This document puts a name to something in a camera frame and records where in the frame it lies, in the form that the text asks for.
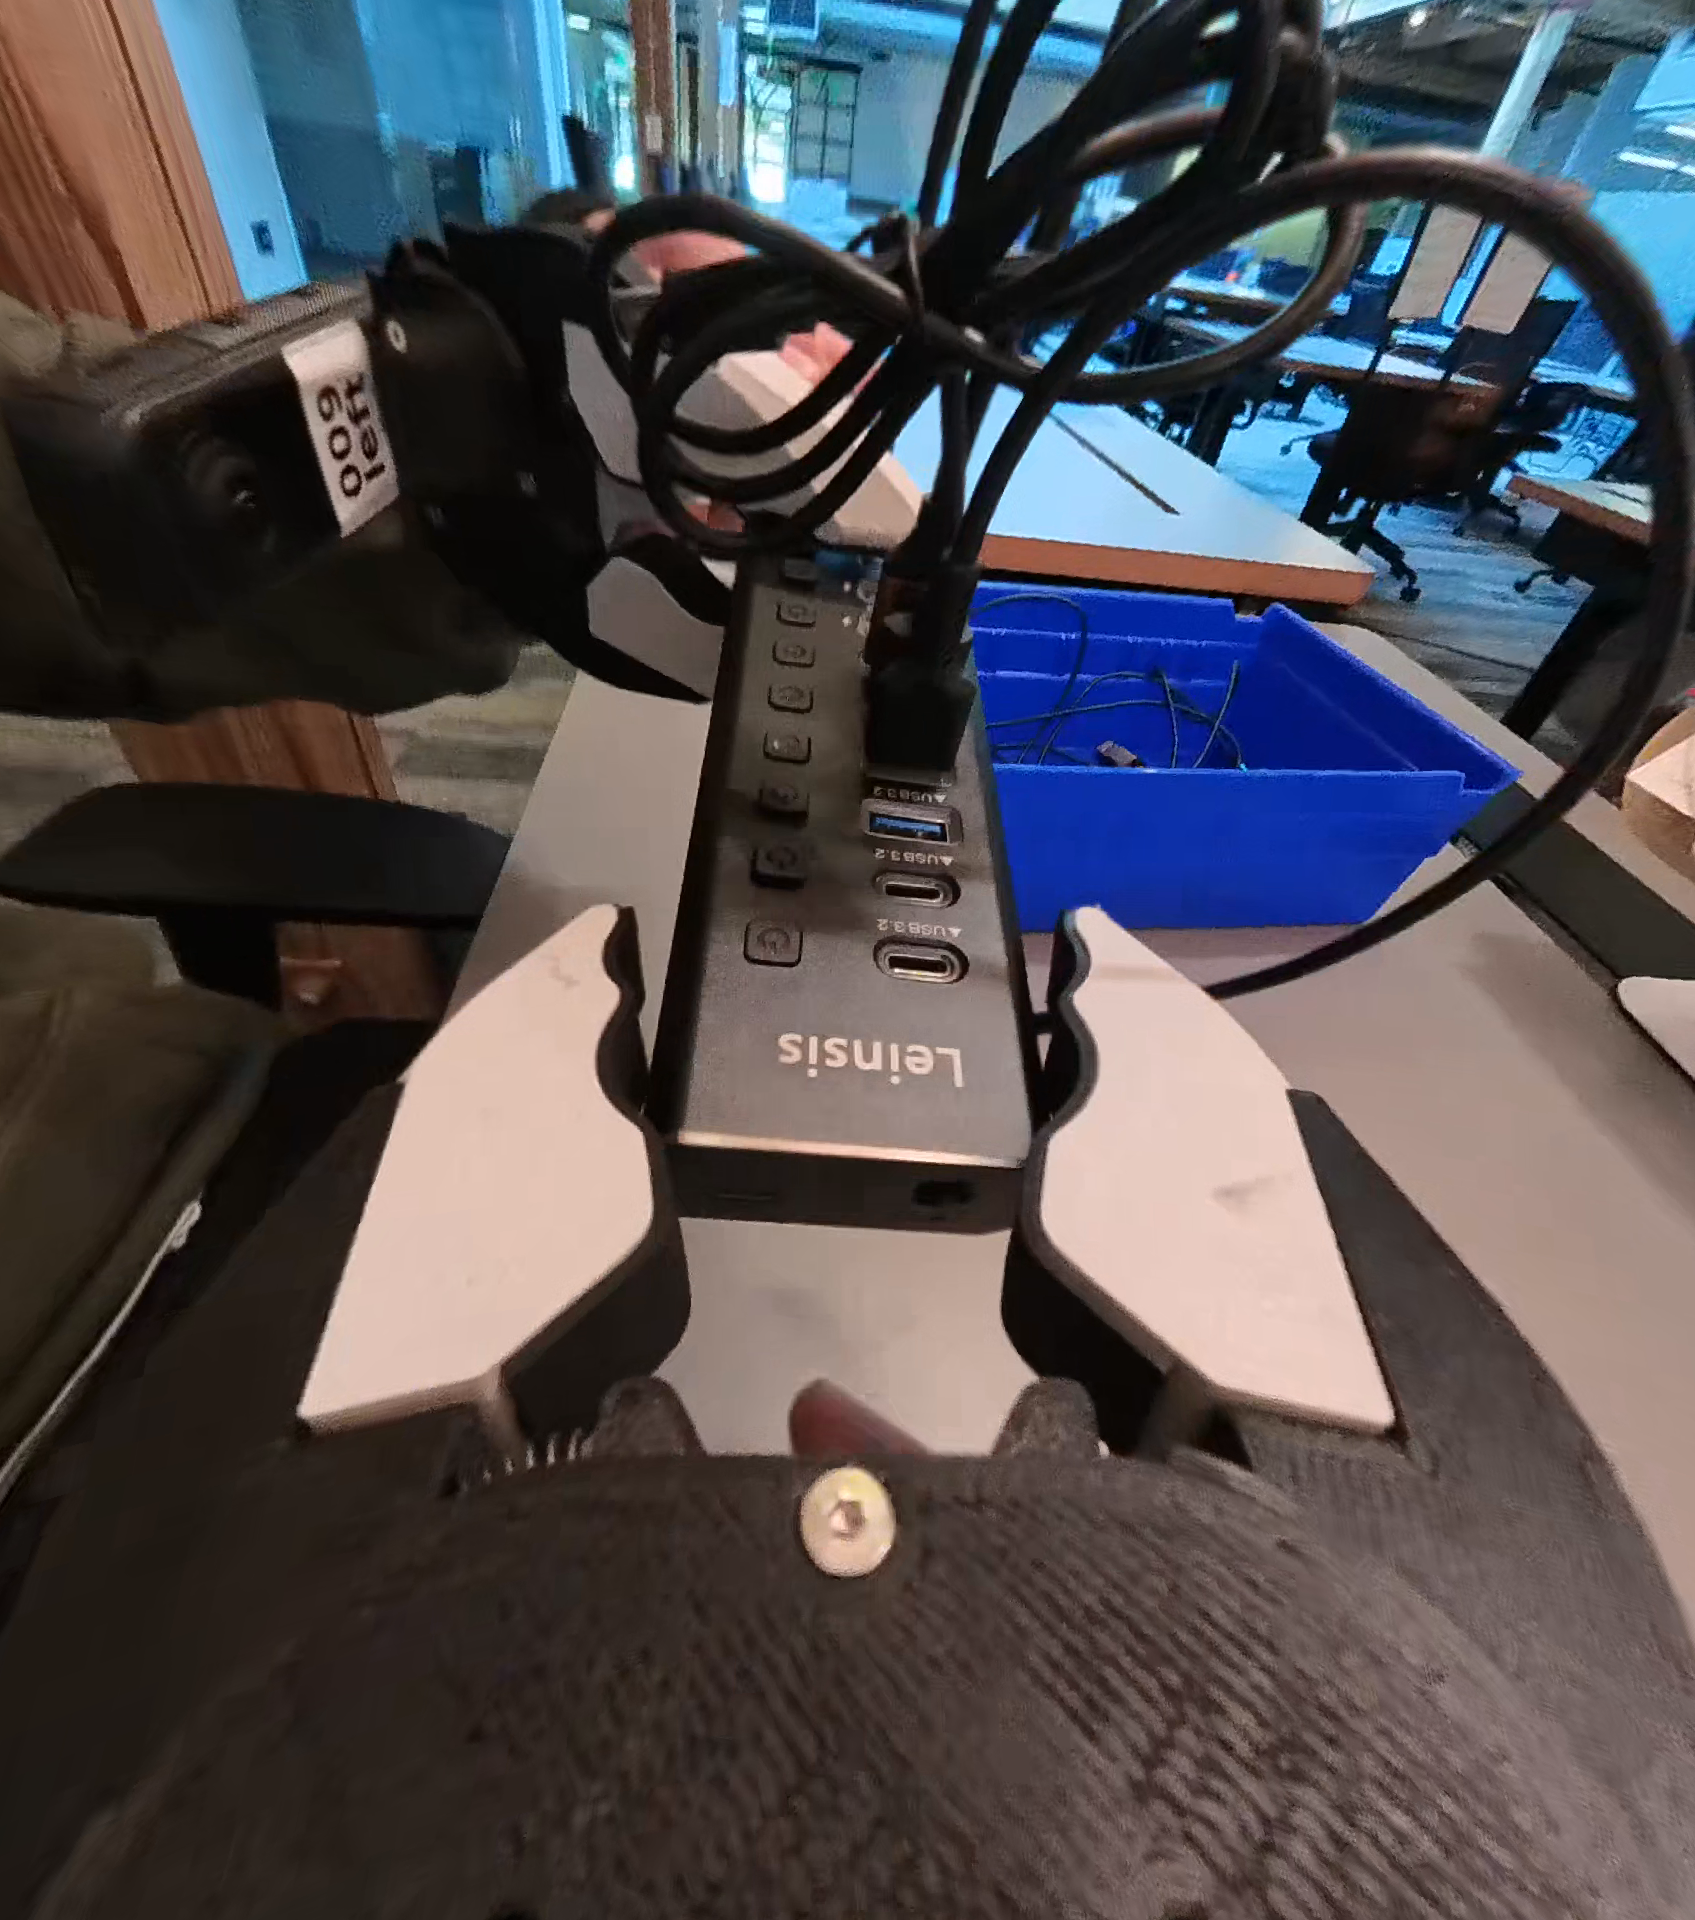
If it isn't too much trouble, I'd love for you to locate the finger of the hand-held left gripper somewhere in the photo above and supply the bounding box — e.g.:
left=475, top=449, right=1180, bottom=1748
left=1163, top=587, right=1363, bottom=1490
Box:
left=704, top=338, right=929, bottom=557
left=547, top=320, right=744, bottom=708

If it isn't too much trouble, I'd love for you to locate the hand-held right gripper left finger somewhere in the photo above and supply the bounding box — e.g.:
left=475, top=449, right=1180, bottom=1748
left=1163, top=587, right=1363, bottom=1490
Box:
left=296, top=906, right=695, bottom=1434

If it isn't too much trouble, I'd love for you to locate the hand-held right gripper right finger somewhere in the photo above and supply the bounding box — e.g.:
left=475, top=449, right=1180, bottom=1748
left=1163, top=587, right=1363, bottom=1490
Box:
left=1005, top=906, right=1398, bottom=1436

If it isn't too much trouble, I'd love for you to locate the black cable bundle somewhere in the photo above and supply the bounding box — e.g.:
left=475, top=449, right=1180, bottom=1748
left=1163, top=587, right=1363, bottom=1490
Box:
left=589, top=0, right=1365, bottom=548

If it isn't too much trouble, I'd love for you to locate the thick black cable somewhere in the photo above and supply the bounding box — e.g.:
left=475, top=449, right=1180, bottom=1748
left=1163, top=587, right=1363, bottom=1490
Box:
left=862, top=0, right=1075, bottom=781

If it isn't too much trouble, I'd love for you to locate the black multi-port hub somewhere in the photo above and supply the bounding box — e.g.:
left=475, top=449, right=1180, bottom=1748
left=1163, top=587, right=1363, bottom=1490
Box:
left=644, top=546, right=1045, bottom=1235

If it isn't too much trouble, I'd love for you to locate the long black looping cable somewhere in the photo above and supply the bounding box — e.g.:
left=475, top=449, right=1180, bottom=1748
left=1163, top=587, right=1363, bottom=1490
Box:
left=923, top=150, right=1695, bottom=1000

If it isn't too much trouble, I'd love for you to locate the grey desk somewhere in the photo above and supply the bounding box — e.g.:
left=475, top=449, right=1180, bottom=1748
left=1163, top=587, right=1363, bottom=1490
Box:
left=449, top=622, right=1695, bottom=1920

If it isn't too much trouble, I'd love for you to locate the person's left hand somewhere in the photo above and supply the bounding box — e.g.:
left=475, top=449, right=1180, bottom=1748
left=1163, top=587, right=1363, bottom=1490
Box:
left=633, top=224, right=864, bottom=395

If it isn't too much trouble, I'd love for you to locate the long white office table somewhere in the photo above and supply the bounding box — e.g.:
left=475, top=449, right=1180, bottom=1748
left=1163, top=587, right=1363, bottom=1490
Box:
left=923, top=380, right=1376, bottom=609

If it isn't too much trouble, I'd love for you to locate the blue plastic bin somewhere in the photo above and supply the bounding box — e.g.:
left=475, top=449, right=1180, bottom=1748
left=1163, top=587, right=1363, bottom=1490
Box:
left=969, top=582, right=1522, bottom=936

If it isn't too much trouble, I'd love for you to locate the black office chair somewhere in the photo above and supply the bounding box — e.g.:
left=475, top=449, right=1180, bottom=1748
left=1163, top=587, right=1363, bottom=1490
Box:
left=0, top=778, right=513, bottom=1037

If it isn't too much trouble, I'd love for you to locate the wooden column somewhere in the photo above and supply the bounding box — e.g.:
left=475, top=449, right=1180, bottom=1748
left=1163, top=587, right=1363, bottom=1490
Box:
left=0, top=0, right=407, bottom=804

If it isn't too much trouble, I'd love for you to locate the wooden edged office table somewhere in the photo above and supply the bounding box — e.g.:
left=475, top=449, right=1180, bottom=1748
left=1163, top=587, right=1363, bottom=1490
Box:
left=1504, top=468, right=1695, bottom=741

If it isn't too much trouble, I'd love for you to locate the thin black cable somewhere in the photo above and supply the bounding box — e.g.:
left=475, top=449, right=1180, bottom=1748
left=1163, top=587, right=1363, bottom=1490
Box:
left=990, top=593, right=1252, bottom=775

